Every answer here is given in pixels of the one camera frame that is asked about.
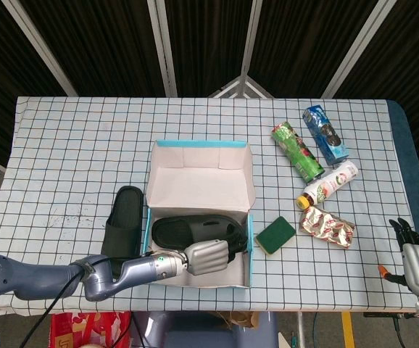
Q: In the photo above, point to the white bottle yellow cap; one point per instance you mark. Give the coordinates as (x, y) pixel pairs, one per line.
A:
(331, 183)

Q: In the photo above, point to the black rubber slipper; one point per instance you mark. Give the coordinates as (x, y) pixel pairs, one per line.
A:
(122, 217)
(180, 228)

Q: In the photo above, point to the blue cookie package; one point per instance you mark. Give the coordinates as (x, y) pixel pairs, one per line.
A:
(323, 134)

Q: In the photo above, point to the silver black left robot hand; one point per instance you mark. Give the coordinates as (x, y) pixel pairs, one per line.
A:
(207, 257)

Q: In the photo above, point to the blue padded table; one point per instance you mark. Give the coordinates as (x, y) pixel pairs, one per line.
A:
(409, 145)

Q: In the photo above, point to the white metal screen post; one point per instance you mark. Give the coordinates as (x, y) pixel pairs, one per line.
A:
(39, 50)
(251, 40)
(358, 47)
(162, 47)

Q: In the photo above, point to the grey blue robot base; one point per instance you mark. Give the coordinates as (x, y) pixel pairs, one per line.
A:
(202, 331)

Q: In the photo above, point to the gold red foil snack bag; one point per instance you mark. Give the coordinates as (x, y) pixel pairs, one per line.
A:
(327, 228)

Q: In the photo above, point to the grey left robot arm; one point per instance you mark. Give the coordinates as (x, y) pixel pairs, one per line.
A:
(137, 268)

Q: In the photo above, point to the white metal screen foot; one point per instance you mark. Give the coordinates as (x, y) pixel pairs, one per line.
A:
(242, 85)

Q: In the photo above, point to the brown paper bag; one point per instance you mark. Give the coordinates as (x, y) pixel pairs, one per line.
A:
(240, 319)

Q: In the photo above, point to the light blue cardboard shoe box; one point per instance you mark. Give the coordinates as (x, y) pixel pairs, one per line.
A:
(198, 181)

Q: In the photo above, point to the green chips can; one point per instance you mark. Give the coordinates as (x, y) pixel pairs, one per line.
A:
(298, 152)

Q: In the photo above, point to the green yellow sponge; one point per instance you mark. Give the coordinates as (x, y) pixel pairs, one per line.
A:
(274, 235)

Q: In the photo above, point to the white checkered tablecloth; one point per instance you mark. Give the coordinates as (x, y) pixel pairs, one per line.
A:
(86, 145)

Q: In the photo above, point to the dark brown pleated curtain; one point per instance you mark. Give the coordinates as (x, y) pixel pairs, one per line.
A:
(209, 36)

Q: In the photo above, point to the red printed bag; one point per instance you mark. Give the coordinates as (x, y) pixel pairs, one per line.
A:
(86, 330)

